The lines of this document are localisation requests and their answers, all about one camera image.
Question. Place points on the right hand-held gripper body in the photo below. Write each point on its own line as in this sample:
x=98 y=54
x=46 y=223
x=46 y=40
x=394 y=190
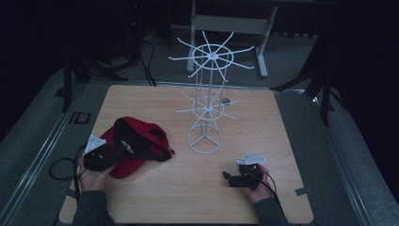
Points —
x=247 y=173

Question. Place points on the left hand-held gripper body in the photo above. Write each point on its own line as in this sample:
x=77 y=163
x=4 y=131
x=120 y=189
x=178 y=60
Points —
x=98 y=155

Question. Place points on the red and black baseball cap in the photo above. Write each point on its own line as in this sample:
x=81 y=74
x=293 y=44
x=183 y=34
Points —
x=138 y=146

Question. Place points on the person's right hand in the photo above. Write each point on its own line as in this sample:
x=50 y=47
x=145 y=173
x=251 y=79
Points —
x=261 y=188

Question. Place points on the person's left hand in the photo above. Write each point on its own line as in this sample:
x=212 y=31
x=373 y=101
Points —
x=91 y=179

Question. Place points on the black stand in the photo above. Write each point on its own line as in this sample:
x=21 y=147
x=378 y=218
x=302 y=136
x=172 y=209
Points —
x=72 y=75
x=316 y=84

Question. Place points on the white metal table frame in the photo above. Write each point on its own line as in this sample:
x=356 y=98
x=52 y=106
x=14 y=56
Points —
x=231 y=37

